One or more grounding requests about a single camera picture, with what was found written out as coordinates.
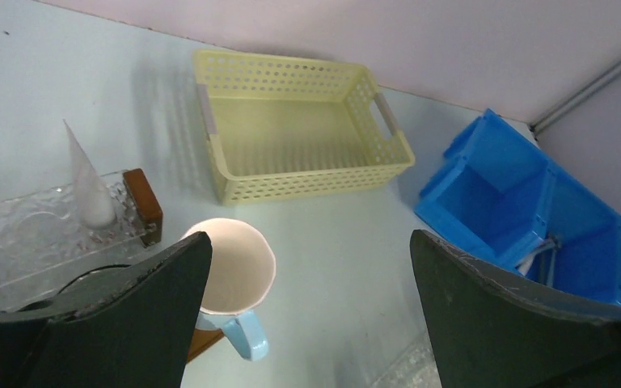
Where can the light blue mug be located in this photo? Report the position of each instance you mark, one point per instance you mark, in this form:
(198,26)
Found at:
(242,271)

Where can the clear textured oval tray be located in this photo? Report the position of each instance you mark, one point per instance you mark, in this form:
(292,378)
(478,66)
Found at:
(415,367)

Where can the dark grey mug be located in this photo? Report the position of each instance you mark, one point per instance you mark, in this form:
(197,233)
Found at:
(76,283)

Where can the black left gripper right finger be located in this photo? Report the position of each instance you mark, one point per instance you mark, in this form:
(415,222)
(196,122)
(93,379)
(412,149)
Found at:
(491,328)

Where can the yellow perforated plastic basket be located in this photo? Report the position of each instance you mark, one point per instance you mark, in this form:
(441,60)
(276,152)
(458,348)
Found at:
(288,127)

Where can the brown wooden oval tray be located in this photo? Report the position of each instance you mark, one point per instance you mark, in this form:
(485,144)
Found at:
(201,341)

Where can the blue plastic divided bin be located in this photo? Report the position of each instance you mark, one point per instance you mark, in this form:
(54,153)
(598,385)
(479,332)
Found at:
(498,196)

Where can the clear container with brown lid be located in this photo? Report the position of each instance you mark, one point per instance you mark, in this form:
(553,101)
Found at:
(44,246)

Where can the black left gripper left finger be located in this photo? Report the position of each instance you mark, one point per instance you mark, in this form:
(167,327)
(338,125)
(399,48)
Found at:
(127,328)

